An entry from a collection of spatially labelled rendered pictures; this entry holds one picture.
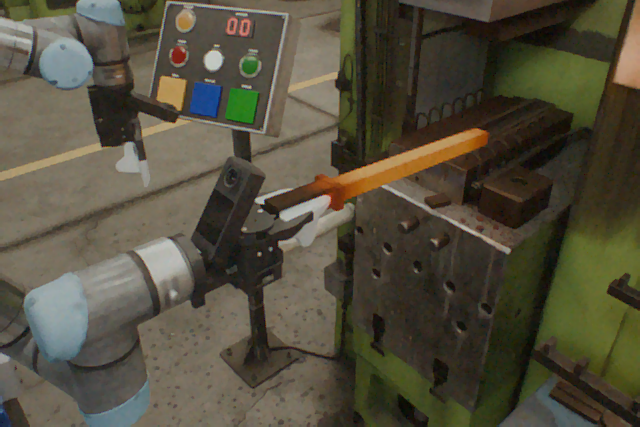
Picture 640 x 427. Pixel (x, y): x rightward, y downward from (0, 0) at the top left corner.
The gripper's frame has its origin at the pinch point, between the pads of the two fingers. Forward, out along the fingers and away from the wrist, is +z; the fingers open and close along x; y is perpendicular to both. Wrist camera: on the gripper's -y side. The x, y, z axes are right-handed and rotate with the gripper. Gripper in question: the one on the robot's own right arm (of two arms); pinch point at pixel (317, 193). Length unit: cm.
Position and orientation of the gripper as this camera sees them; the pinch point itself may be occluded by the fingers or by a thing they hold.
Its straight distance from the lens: 71.2
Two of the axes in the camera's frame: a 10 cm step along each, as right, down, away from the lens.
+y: -0.2, 8.7, 4.9
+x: 6.6, 3.8, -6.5
